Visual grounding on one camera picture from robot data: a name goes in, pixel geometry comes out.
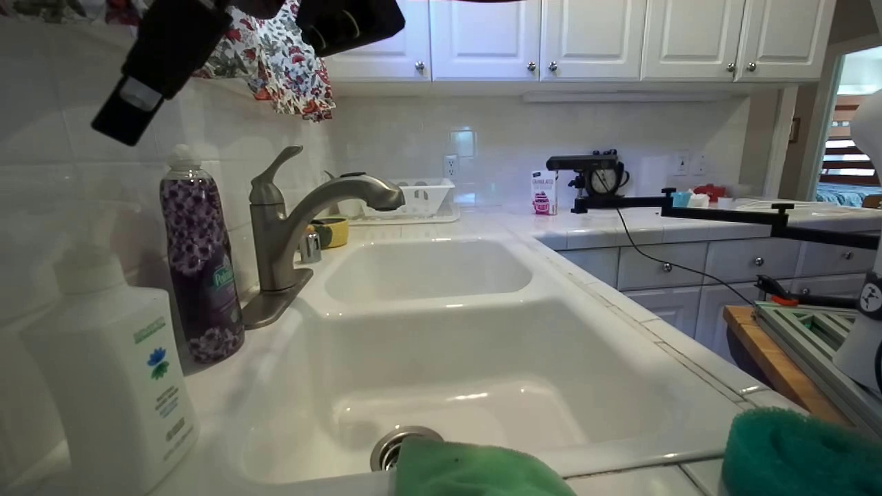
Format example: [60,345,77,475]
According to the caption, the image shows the white soap pump bottle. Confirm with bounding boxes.
[21,243,195,496]

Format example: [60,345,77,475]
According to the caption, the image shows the wooden robot cart top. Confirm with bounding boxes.
[723,305,846,424]

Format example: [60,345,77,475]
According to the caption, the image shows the white lower drawer cabinets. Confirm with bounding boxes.
[558,241,875,359]

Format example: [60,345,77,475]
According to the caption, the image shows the green cloth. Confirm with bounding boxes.
[394,442,575,496]

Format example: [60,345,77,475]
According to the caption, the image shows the white upper cabinets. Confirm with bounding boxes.
[327,0,837,84]

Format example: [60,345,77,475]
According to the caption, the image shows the floral curtain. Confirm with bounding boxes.
[199,0,337,121]

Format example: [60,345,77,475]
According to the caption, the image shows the purple dish soap bottle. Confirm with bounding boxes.
[159,146,245,363]

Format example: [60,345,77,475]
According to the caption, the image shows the black cable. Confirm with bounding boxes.
[613,208,767,311]

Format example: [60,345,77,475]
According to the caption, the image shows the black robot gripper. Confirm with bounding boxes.
[92,0,405,146]

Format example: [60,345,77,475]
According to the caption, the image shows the yellow cup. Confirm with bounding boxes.
[314,219,351,249]

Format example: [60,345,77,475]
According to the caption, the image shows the green round sponge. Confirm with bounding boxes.
[723,409,882,496]

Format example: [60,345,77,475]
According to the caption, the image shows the white dish rack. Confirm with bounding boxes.
[365,179,454,221]

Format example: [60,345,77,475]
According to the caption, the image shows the pink labelled small bottle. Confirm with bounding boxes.
[530,170,558,216]

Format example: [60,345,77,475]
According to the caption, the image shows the brushed steel kitchen faucet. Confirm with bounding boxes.
[242,146,405,328]

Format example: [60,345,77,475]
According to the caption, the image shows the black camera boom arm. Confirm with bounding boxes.
[573,188,880,250]

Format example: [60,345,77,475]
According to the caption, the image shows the white double basin sink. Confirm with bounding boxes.
[221,238,738,485]

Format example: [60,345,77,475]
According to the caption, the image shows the metal sink drain strainer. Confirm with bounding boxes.
[369,424,440,471]

